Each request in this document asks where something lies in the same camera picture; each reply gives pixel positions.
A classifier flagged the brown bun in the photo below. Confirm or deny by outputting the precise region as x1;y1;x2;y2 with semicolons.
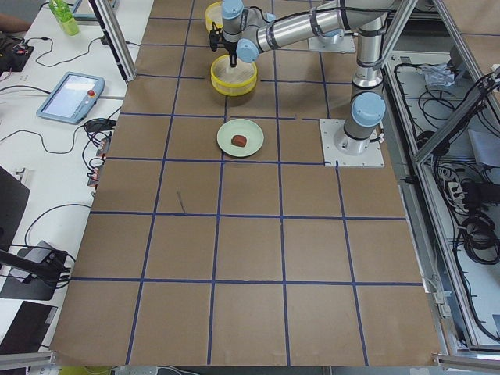
230;134;248;148

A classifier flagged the black laptop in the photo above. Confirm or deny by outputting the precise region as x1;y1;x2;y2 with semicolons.
0;168;30;251

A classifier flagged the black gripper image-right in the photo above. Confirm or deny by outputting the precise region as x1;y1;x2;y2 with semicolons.
209;27;238;67

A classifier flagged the black camera clamp arm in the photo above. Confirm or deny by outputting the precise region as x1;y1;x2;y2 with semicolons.
1;250;68;281

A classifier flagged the blue teach pendant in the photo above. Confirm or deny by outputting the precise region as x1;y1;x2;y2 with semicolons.
36;72;105;124

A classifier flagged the light green plate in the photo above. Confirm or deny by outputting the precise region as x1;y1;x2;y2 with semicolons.
216;119;264;158

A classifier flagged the yellow steamer basket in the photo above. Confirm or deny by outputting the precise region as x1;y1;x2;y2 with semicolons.
210;55;258;97
205;1;223;32

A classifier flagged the black circuit board device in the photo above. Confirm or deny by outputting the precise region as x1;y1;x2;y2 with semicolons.
1;43;34;73

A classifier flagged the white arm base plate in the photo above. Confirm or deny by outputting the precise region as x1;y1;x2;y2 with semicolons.
308;30;355;54
319;119;385;168

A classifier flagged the aluminium frame post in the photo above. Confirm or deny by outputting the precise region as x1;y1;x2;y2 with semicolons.
89;0;137;82

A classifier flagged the green plastic bottle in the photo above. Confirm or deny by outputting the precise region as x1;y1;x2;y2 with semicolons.
48;0;80;36

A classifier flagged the robot arm image-right front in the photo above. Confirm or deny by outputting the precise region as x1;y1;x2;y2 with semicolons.
209;1;396;100

